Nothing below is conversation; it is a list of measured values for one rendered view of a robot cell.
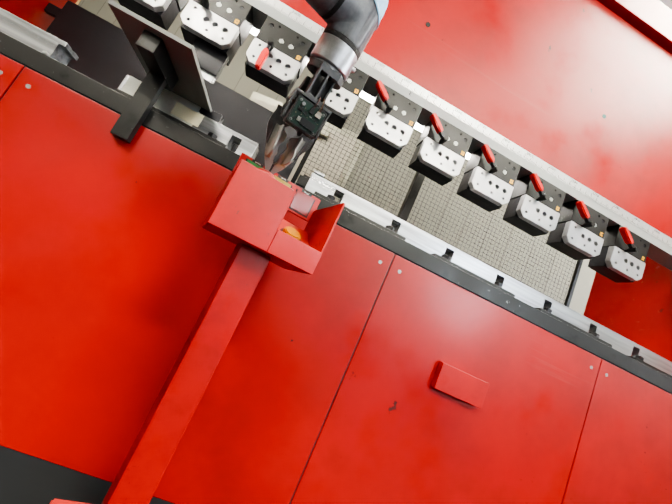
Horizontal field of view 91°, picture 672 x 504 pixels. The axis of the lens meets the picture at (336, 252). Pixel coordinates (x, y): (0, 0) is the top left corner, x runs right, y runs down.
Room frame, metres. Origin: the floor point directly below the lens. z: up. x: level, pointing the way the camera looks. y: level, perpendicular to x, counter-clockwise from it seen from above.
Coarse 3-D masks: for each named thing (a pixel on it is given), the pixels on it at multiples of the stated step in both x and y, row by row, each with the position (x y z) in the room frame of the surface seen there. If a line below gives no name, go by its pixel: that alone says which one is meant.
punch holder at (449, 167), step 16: (432, 128) 0.97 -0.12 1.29; (448, 128) 0.98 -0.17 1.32; (432, 144) 0.97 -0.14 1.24; (448, 144) 0.98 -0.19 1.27; (464, 144) 0.99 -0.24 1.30; (416, 160) 0.99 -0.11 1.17; (432, 160) 0.98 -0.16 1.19; (448, 160) 0.98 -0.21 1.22; (464, 160) 0.99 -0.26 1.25; (432, 176) 1.04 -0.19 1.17; (448, 176) 1.00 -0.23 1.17
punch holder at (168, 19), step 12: (120, 0) 0.87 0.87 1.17; (132, 0) 0.85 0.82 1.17; (144, 0) 0.83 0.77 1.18; (156, 0) 0.84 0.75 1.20; (168, 0) 0.84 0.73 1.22; (180, 0) 0.89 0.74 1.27; (144, 12) 0.88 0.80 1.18; (156, 12) 0.86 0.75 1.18; (168, 12) 0.88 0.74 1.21; (156, 24) 0.91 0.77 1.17; (168, 24) 0.91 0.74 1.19
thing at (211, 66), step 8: (200, 48) 0.89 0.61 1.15; (208, 48) 0.89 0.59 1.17; (200, 56) 0.89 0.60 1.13; (208, 56) 0.89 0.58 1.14; (216, 56) 0.90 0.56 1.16; (224, 56) 0.90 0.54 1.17; (200, 64) 0.89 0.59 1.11; (208, 64) 0.90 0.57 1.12; (216, 64) 0.90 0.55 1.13; (224, 64) 0.91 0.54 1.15; (208, 72) 0.90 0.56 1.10; (216, 72) 0.90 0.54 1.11; (208, 80) 0.91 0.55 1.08
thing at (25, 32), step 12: (0, 12) 0.80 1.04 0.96; (0, 24) 0.80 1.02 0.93; (12, 24) 0.81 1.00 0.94; (24, 24) 0.81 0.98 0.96; (12, 36) 0.81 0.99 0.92; (24, 36) 0.81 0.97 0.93; (36, 36) 0.82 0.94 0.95; (48, 36) 0.82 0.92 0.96; (36, 48) 0.82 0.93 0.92; (48, 48) 0.82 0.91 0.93; (60, 48) 0.84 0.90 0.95; (60, 60) 0.86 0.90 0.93
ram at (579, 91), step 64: (256, 0) 0.87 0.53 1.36; (448, 0) 0.95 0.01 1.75; (512, 0) 0.99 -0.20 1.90; (576, 0) 1.02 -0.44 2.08; (448, 64) 0.97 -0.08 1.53; (512, 64) 1.00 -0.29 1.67; (576, 64) 1.04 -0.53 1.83; (640, 64) 1.08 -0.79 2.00; (512, 128) 1.02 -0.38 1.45; (576, 128) 1.05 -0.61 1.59; (640, 128) 1.09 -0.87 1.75; (576, 192) 1.07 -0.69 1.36; (640, 192) 1.11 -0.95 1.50
